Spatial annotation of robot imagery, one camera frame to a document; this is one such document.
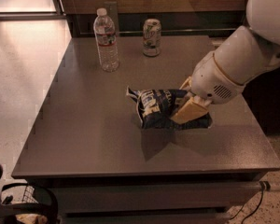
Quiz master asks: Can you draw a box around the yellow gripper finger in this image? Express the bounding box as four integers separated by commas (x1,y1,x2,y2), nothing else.
180,77,191,91
171,96,209,124

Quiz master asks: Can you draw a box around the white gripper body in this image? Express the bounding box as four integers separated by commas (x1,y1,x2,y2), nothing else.
190,51,245,105

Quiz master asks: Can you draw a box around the blue chip bag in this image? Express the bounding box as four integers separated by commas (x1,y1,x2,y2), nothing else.
126,88,212,130

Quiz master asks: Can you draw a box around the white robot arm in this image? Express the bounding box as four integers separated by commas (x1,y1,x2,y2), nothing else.
171,0,280,124

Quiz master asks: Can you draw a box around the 7up soda can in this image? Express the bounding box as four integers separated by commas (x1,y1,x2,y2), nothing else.
143,19,161,57

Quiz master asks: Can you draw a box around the clear plastic water bottle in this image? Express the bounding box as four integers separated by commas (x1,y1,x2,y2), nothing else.
93,7,119,72

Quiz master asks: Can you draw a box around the grey cabinet drawer front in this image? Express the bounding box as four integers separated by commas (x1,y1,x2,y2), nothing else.
53,182,261,213

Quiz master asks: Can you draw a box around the black cable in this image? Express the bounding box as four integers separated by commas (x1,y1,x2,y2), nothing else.
228,189,265,224

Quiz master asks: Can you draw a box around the grey metal wall bracket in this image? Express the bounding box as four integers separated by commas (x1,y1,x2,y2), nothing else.
104,1,119,35

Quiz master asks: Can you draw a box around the window frame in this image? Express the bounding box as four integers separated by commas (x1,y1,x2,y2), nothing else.
0,0,64,21

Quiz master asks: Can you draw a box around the black wire basket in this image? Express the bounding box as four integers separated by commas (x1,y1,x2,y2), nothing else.
0,160,60,224

